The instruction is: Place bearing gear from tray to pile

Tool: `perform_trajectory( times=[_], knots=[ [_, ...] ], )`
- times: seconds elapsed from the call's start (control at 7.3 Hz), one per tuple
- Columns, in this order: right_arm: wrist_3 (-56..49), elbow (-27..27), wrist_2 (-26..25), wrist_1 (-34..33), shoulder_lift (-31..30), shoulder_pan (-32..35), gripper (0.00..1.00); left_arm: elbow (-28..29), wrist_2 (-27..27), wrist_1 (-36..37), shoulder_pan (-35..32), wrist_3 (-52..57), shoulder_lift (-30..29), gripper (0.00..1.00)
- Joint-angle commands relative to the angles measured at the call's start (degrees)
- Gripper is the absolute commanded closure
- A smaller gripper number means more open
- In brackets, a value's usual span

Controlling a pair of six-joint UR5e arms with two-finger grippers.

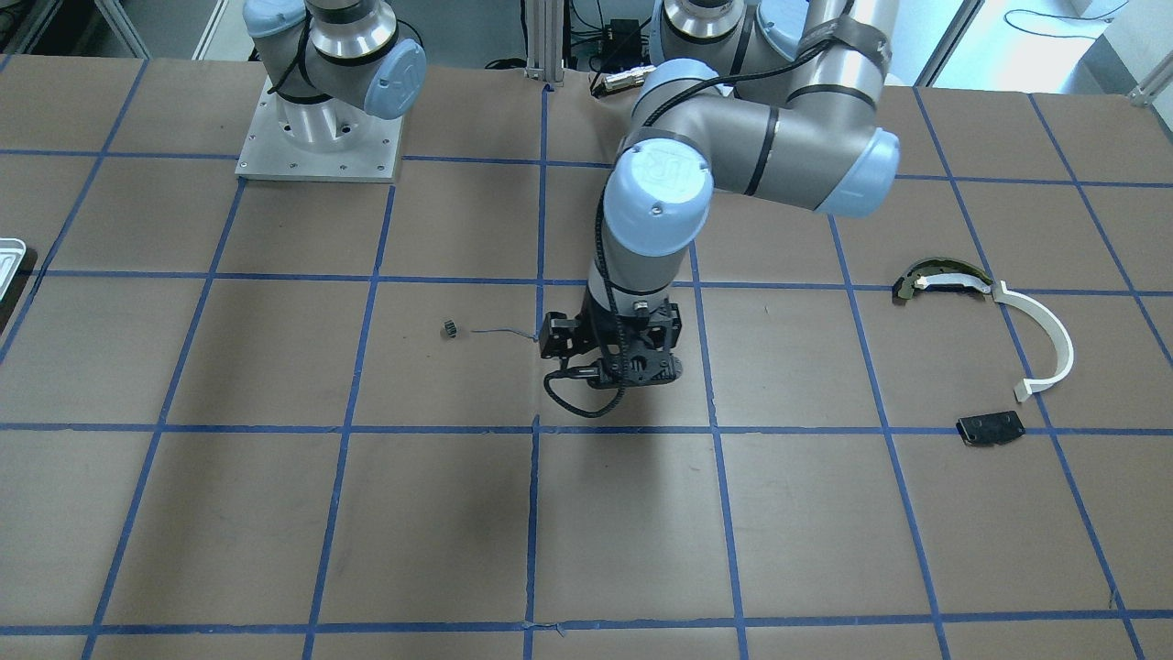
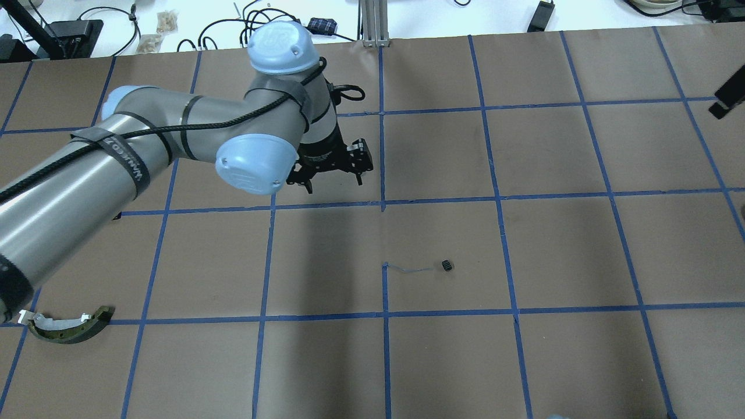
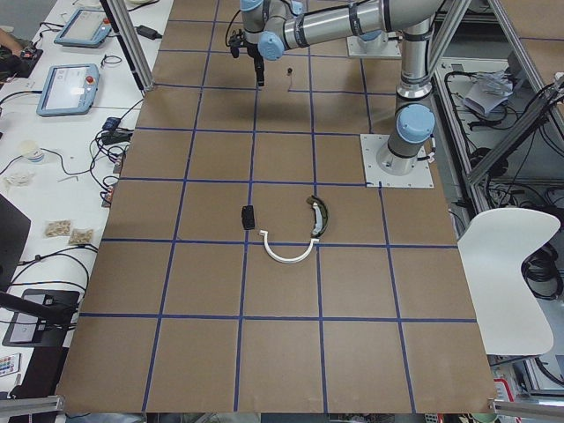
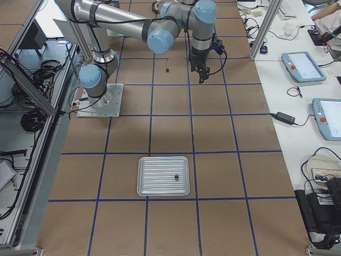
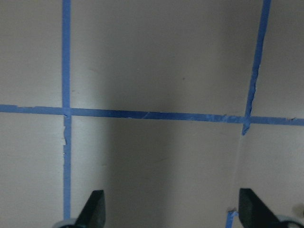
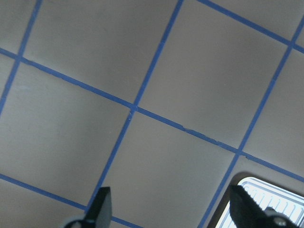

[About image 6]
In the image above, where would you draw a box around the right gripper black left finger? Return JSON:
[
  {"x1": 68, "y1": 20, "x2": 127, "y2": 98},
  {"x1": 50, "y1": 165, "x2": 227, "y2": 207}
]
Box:
[{"x1": 84, "y1": 187, "x2": 112, "y2": 228}]

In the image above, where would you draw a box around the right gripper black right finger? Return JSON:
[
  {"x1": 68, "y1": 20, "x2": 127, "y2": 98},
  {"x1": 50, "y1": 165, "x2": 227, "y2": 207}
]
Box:
[{"x1": 229, "y1": 185, "x2": 277, "y2": 228}]

